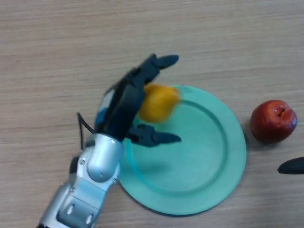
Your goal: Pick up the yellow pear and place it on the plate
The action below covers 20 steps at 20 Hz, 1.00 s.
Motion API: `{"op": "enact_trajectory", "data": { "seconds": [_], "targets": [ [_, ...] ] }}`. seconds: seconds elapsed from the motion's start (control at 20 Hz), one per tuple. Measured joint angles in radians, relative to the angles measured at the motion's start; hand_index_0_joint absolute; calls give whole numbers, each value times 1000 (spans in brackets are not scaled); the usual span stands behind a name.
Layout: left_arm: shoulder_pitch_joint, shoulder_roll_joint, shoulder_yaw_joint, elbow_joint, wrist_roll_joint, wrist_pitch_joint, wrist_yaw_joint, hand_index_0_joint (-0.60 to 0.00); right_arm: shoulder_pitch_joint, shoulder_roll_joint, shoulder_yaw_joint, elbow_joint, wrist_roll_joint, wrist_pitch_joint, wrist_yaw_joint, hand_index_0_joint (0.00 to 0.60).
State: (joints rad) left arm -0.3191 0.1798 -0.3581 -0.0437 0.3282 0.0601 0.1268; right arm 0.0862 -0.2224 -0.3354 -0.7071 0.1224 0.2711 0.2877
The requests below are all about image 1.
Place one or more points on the yellow pear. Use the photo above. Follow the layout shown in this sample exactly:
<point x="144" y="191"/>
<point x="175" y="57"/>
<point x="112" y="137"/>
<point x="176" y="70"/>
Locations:
<point x="158" y="104"/>

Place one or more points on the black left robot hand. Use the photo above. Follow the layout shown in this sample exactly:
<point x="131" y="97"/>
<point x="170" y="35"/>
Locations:
<point x="121" y="109"/>

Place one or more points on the red apple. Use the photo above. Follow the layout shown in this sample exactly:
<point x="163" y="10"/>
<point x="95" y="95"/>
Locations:
<point x="270" y="123"/>

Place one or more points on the green round plate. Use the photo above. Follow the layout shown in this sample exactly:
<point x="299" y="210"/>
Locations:
<point x="194" y="166"/>

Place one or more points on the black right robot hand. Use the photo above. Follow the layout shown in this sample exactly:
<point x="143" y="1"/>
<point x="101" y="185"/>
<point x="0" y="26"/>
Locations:
<point x="293" y="166"/>

